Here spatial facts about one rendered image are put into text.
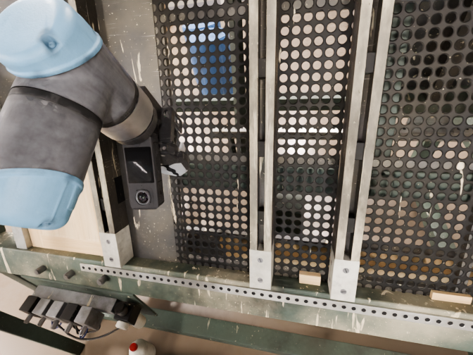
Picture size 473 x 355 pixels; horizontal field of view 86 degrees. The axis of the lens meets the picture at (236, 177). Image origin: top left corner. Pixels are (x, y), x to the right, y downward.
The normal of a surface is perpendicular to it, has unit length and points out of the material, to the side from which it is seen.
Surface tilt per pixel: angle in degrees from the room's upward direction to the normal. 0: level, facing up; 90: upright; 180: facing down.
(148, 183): 55
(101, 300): 0
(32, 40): 27
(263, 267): 60
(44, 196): 76
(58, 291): 0
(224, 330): 0
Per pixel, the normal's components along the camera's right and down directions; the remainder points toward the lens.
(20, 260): -0.23, 0.28
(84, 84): 0.78, -0.03
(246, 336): -0.13, -0.69
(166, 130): -0.14, -0.27
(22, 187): 0.53, -0.08
